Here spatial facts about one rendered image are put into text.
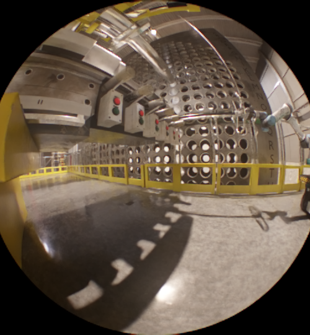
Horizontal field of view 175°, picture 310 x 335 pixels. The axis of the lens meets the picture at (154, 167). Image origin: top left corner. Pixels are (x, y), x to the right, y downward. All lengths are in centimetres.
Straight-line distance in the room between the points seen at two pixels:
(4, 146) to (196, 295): 60
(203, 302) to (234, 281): 15
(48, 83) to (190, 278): 96
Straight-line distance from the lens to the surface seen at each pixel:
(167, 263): 53
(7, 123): 23
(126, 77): 51
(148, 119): 71
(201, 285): 50
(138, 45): 100
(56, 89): 54
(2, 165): 22
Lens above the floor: 46
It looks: 4 degrees down
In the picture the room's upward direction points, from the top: 2 degrees counter-clockwise
